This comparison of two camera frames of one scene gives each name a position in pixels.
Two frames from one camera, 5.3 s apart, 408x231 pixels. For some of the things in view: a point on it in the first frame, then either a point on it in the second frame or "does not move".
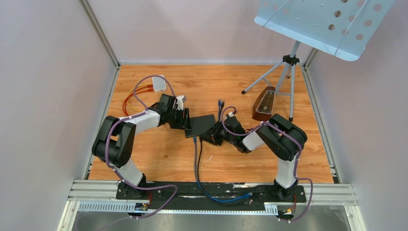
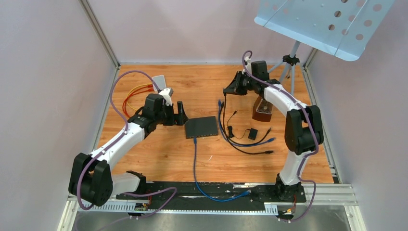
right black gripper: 211,135 → 234,87
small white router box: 159,84 does not move
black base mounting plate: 171,196 does not move
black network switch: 200,124 does not move
